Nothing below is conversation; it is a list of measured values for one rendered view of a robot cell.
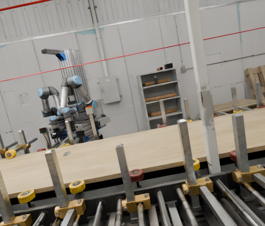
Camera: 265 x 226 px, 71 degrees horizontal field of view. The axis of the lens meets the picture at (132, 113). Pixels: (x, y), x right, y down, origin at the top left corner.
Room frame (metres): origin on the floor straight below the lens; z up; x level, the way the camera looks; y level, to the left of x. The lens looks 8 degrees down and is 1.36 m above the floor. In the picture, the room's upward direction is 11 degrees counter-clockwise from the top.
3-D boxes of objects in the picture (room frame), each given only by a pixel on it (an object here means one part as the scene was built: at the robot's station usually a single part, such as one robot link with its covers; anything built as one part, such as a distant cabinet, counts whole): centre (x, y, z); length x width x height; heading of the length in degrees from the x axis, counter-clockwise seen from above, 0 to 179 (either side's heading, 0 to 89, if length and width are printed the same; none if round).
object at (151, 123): (4.48, -0.73, 0.78); 0.90 x 0.45 x 1.55; 94
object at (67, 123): (1.93, 0.69, 0.89); 0.03 x 0.03 x 0.48; 89
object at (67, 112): (2.04, 0.71, 1.20); 0.09 x 0.08 x 0.11; 162
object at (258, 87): (1.89, -1.31, 0.89); 0.03 x 0.03 x 0.48; 89
